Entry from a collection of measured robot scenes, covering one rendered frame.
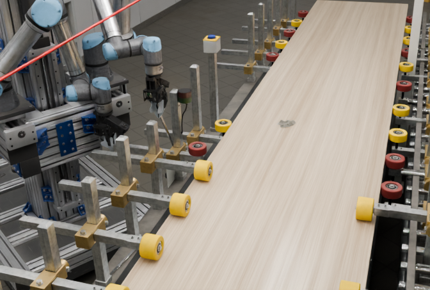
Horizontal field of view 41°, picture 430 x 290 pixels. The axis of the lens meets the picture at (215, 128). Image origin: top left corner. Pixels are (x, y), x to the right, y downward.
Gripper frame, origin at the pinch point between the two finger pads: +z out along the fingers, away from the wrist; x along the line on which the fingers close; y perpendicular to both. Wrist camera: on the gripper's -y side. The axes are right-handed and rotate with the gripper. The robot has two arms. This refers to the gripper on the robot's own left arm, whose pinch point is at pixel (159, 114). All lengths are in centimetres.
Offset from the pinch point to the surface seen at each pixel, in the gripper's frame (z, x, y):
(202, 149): 12.0, 22.0, 5.2
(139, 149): 16.7, -9.3, 4.5
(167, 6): 75, -220, -506
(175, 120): 1.4, 8.2, 1.1
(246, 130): 11.7, 35.1, -17.6
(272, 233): 14, 66, 55
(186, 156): 17.1, 13.9, 4.3
